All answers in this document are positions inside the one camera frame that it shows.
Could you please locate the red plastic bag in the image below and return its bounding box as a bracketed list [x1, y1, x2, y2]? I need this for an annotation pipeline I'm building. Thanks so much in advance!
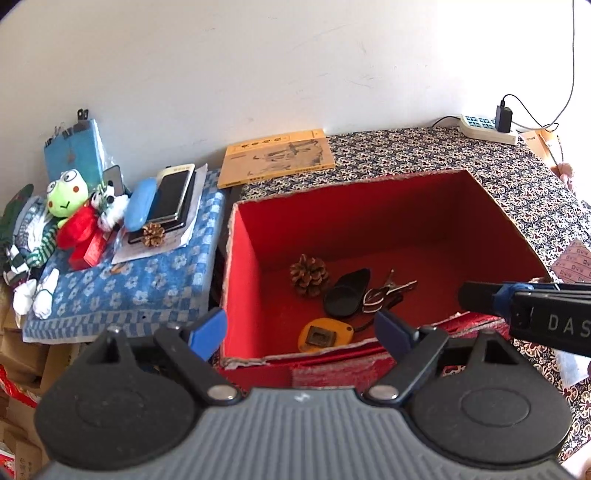
[0, 364, 38, 408]

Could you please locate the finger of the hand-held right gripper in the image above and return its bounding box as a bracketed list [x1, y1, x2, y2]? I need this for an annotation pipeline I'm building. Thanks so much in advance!
[459, 281, 591, 357]

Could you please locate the black charger cable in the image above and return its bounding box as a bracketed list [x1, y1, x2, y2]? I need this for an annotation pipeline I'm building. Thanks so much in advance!
[501, 0, 578, 131]

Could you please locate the yellow tape measure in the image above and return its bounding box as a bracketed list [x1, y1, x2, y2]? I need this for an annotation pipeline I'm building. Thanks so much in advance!
[298, 316, 384, 356]

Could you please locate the red fabric item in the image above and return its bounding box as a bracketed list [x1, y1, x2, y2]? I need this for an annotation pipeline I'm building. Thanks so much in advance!
[56, 205, 100, 250]

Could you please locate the blue glasses case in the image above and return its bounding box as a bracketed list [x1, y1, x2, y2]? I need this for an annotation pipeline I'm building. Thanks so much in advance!
[126, 178, 158, 232]

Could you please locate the yellow book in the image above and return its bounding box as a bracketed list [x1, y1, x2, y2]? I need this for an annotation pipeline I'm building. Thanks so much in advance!
[217, 128, 336, 189]

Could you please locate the black oval case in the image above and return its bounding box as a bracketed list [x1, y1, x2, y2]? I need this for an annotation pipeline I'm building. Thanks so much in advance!
[323, 268, 372, 319]

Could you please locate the gold edged smartphone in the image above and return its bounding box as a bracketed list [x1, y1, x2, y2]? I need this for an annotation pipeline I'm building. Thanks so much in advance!
[148, 167, 195, 222]

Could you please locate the large pine cone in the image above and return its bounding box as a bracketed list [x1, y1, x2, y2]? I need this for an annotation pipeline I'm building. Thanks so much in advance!
[290, 254, 331, 296]

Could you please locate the red cardboard box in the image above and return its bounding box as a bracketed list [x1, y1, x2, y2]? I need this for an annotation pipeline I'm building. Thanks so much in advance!
[217, 169, 561, 388]

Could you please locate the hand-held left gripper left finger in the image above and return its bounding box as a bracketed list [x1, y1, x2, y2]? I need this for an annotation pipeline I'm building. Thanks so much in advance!
[90, 307, 243, 407]

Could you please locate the white paper sheet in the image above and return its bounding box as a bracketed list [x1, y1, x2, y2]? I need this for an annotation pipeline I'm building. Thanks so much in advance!
[112, 162, 208, 265]

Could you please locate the green frog plush toy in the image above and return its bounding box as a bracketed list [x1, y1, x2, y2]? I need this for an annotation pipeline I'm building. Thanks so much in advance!
[4, 168, 90, 319]

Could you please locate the red packet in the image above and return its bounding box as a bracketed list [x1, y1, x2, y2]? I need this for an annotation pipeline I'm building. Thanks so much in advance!
[69, 231, 109, 271]

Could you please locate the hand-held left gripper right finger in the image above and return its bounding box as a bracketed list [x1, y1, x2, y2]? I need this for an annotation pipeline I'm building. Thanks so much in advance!
[364, 310, 527, 403]

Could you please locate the blue wrapped notebook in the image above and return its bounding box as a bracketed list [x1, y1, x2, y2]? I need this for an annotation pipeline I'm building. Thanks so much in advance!
[44, 107, 106, 190]

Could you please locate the panda plush toy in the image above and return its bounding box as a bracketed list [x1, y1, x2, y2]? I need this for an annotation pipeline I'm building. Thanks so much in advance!
[90, 182, 130, 232]

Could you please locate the small pine cone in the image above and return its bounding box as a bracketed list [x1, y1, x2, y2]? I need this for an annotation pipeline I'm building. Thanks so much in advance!
[141, 222, 166, 247]

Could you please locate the stack of phones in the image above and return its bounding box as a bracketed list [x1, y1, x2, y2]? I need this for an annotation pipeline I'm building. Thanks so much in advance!
[127, 166, 208, 244]

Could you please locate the pink printed packet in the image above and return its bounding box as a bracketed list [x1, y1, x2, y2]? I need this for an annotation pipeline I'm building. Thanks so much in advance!
[551, 239, 591, 283]

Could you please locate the white power strip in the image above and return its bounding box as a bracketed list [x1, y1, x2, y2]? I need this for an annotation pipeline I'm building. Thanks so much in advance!
[459, 114, 519, 145]

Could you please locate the pile of cardboard boxes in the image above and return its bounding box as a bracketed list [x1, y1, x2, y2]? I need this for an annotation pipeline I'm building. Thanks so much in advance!
[0, 286, 84, 480]

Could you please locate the key bunch with ring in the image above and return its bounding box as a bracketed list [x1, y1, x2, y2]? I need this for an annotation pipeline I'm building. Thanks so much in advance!
[362, 269, 419, 317]

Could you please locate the dark green fabric item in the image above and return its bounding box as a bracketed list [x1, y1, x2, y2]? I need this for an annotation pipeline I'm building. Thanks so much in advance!
[0, 184, 35, 241]

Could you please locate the orange cardboard envelope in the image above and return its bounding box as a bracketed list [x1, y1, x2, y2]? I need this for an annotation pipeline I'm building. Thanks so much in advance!
[522, 129, 566, 167]

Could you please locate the small black phone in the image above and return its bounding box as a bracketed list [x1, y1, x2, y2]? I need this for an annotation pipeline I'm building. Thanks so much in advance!
[102, 165, 124, 197]

